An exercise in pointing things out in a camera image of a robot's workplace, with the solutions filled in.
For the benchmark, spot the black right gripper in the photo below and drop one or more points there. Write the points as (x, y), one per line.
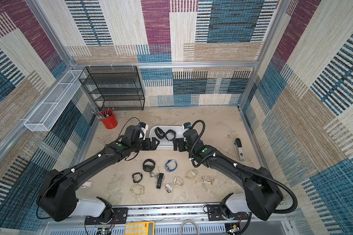
(181, 144)

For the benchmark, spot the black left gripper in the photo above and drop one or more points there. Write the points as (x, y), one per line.
(154, 144)

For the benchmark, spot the black rugged sports watch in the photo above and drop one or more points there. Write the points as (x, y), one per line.
(170, 135)

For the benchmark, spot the black chunky digital watch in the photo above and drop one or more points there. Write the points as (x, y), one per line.
(160, 133)

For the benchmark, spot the black round digital watch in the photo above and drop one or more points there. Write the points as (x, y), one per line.
(149, 165)

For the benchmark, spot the small black strap watch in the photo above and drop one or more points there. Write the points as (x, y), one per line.
(137, 177)

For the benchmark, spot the beige strap slim watch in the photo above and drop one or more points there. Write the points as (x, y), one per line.
(191, 174)

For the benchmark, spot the white strap rose-gold watch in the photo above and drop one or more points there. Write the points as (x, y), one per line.
(208, 180)

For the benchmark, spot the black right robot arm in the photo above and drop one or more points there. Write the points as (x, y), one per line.
(263, 194)

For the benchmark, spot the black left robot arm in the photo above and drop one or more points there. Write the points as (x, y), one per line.
(57, 195)

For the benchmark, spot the translucent blue plastic watch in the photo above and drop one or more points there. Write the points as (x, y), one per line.
(171, 165)

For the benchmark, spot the small silver face watch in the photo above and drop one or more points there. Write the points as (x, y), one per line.
(168, 188)

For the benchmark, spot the red metal pen cup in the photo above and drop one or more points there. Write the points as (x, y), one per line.
(110, 123)

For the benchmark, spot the pens in red cup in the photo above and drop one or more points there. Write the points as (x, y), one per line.
(103, 113)

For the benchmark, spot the grey black stapler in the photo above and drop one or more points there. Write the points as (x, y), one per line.
(238, 149)

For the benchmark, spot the yellow button control pad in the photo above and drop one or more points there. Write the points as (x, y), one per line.
(140, 228)

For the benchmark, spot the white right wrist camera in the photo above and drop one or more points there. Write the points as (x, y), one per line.
(187, 126)

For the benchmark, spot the silver chain pocket watch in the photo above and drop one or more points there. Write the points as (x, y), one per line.
(154, 175)

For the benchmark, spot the black leather strap watch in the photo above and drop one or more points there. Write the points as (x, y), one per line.
(160, 180)

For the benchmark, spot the beige strap triangular watch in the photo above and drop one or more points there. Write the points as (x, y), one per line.
(178, 181)

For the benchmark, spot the black wire mesh shelf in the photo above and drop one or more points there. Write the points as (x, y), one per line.
(114, 87)

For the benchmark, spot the white wire mesh basket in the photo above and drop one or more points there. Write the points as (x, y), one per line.
(44, 117)

